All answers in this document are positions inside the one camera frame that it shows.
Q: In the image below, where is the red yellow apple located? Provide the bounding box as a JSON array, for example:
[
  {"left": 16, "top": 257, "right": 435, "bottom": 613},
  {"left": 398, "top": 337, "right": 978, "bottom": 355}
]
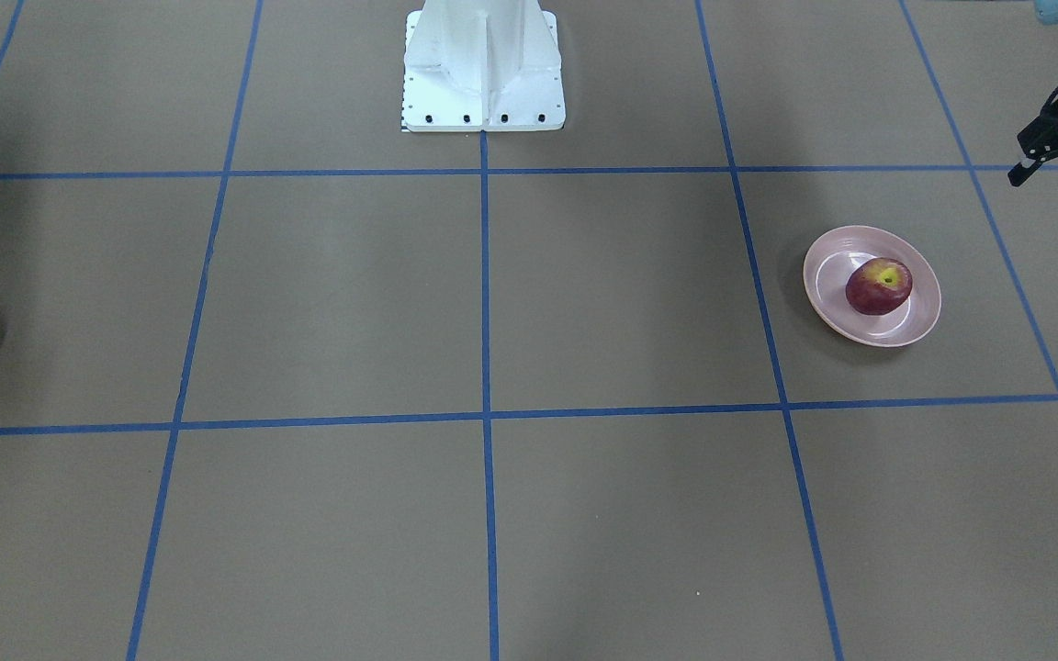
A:
[{"left": 844, "top": 258, "right": 914, "bottom": 317}]

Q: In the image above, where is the pink plate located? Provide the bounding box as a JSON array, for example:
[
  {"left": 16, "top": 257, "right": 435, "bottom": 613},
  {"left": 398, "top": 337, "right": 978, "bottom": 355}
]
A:
[{"left": 802, "top": 225, "right": 943, "bottom": 348}]

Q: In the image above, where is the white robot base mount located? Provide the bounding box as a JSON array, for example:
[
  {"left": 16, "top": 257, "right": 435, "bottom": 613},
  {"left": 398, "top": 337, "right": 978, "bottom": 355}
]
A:
[{"left": 400, "top": 1, "right": 567, "bottom": 133}]

